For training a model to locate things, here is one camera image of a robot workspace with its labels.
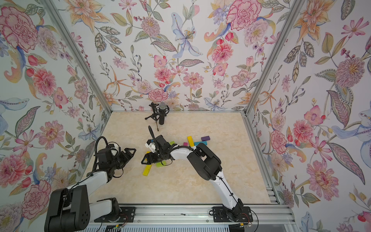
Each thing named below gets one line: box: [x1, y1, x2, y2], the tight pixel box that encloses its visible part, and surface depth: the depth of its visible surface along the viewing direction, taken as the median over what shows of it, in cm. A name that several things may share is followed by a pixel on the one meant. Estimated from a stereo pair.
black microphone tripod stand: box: [144, 102, 160, 132], surface depth 103 cm
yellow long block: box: [142, 164, 153, 177], surface depth 90 cm
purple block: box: [200, 135, 211, 142], surface depth 106 cm
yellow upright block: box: [186, 135, 195, 147], surface depth 105 cm
